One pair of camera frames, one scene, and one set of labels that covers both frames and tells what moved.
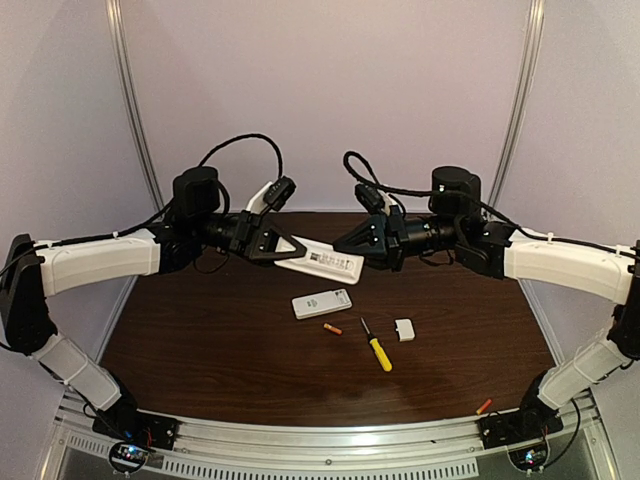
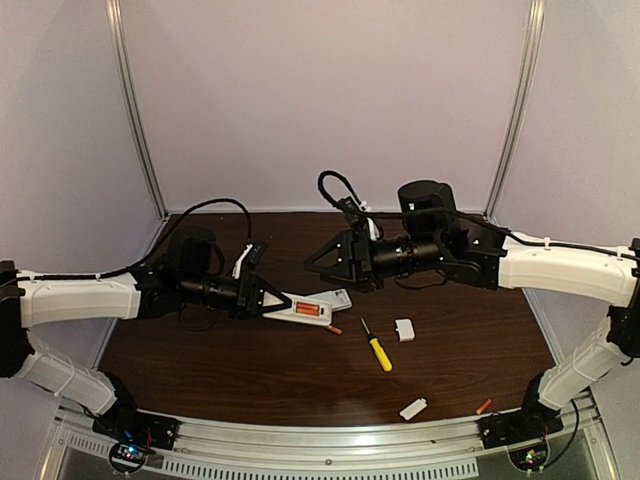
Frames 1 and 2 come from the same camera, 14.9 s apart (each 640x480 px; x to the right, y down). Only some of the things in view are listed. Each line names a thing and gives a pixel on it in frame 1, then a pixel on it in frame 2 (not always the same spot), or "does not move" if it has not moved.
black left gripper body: x=248 y=235 → x=248 y=296
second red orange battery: x=485 y=405 does not move
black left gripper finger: x=267 y=258 → x=287 y=304
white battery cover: x=405 y=329 does not move
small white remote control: x=322 y=260 → x=303 y=309
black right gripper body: x=393 y=240 → x=357 y=257
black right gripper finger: x=368 y=239 → x=334 y=260
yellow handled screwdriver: x=378 y=350 does not move
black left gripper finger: x=266 y=244 → x=285 y=302
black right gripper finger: x=381 y=255 → x=354 y=280
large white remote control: x=321 y=303 does not move
